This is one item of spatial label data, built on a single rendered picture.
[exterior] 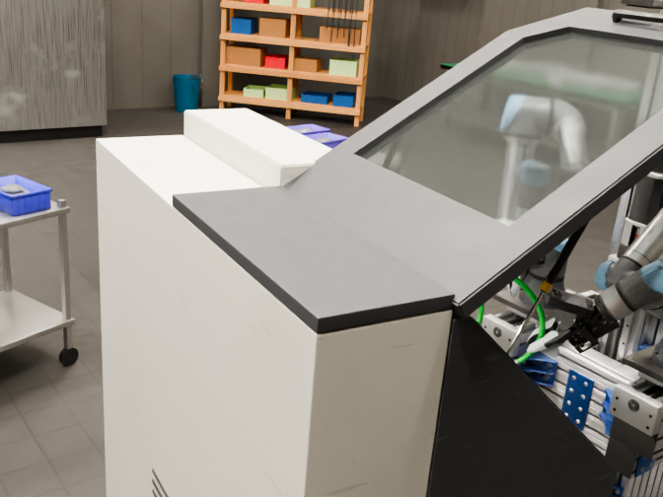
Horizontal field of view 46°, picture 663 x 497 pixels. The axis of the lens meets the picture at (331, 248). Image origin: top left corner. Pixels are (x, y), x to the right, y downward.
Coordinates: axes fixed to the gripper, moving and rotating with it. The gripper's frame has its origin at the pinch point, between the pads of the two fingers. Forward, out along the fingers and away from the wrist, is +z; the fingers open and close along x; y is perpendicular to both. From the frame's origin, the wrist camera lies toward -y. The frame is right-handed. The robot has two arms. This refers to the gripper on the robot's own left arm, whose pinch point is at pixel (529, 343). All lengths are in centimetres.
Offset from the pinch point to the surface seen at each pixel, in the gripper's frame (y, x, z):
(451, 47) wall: 193, 968, 156
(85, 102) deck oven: -115, 603, 414
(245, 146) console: -74, 38, 34
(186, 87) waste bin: -39, 780, 405
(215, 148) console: -76, 53, 49
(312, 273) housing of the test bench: -62, -34, 7
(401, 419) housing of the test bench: -34, -47, 10
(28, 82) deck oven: -167, 571, 422
